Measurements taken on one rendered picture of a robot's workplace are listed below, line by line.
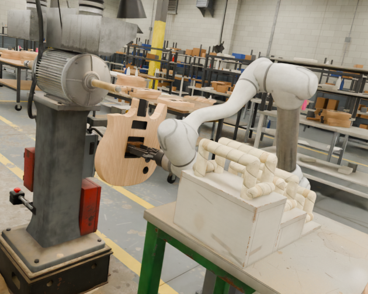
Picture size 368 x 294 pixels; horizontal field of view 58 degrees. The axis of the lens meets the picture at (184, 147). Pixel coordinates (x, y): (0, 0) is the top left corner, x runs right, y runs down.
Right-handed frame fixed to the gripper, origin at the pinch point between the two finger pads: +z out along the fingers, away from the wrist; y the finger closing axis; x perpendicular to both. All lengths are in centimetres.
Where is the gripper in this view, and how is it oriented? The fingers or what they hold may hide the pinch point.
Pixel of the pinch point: (135, 147)
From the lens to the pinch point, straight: 149.9
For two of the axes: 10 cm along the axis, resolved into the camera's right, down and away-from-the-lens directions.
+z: -7.5, -2.5, 6.1
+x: 2.0, -9.7, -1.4
